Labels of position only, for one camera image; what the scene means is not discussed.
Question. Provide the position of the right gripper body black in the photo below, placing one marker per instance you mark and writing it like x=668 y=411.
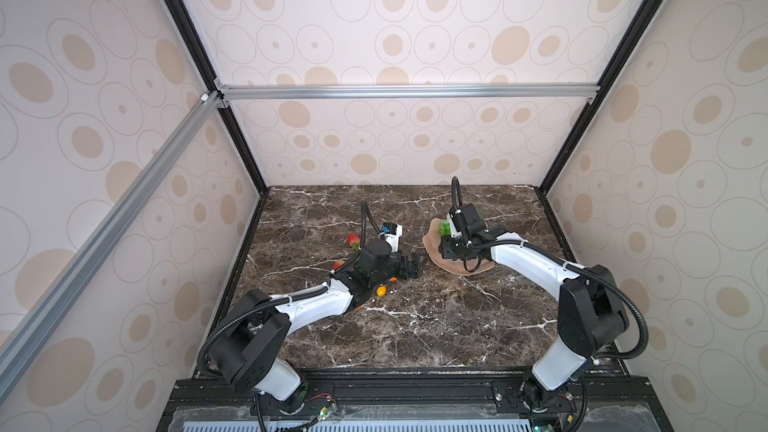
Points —
x=455 y=247

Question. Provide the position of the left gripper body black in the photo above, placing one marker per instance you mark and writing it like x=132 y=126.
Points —
x=406 y=274

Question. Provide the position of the pink scalloped fruit bowl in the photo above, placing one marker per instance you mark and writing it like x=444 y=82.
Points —
x=431 y=241

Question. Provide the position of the green grape bunch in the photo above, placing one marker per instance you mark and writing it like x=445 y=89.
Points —
x=444 y=227

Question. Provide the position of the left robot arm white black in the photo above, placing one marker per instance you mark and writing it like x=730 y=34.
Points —
x=244 y=349

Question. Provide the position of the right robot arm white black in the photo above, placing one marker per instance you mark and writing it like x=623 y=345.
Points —
x=595 y=318

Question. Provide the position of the strawberry far with leaves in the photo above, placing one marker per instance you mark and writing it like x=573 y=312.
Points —
x=354 y=242

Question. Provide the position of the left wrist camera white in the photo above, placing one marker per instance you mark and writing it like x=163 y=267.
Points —
x=391 y=233

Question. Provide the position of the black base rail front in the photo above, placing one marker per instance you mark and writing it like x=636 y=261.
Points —
x=420 y=400

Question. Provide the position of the horizontal aluminium rail back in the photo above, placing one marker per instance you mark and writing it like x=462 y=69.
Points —
x=426 y=91

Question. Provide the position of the black frame post right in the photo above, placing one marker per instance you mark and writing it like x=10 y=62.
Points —
x=638 y=26

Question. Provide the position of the black frame post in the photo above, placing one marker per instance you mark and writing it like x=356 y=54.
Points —
x=638 y=26
x=193 y=42

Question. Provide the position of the black frame post left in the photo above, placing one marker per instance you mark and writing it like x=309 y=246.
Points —
x=193 y=42

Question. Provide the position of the diagonal aluminium rail left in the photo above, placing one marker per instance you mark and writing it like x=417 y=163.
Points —
x=42 y=321

